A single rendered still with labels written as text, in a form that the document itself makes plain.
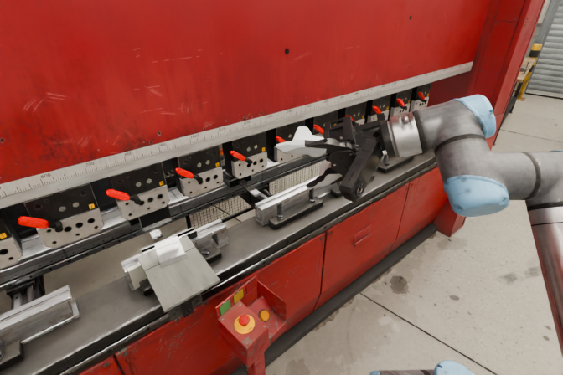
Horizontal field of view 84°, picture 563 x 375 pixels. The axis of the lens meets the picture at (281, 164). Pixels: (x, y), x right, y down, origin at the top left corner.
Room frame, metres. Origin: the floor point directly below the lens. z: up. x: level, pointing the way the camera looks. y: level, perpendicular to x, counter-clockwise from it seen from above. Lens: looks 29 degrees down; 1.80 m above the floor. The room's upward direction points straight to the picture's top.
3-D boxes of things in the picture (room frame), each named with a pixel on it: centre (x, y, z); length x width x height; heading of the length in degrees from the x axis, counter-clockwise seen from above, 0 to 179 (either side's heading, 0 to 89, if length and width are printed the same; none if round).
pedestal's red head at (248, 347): (0.72, 0.11, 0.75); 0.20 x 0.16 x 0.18; 138
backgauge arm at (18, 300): (0.88, 1.03, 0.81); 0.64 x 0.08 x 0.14; 38
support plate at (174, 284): (0.74, 0.35, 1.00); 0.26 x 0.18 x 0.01; 38
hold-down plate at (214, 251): (0.83, 0.37, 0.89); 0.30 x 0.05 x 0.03; 128
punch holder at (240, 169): (1.08, 0.14, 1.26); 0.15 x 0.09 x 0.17; 128
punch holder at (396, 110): (1.70, -0.65, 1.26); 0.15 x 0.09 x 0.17; 128
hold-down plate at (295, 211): (1.18, -0.07, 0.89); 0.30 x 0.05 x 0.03; 128
